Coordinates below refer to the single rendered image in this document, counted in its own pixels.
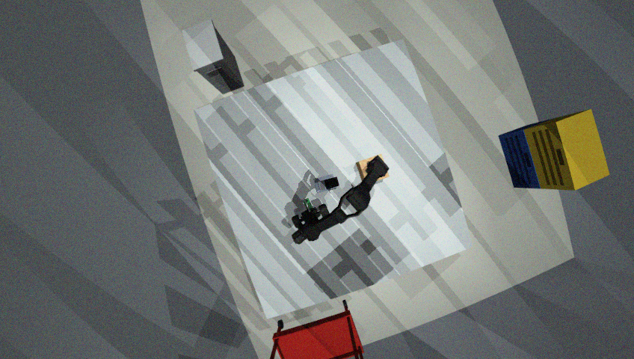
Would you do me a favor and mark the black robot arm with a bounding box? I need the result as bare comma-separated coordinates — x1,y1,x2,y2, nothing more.
292,155,390,244

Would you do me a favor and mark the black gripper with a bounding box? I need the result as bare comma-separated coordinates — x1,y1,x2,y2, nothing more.
292,204,330,229

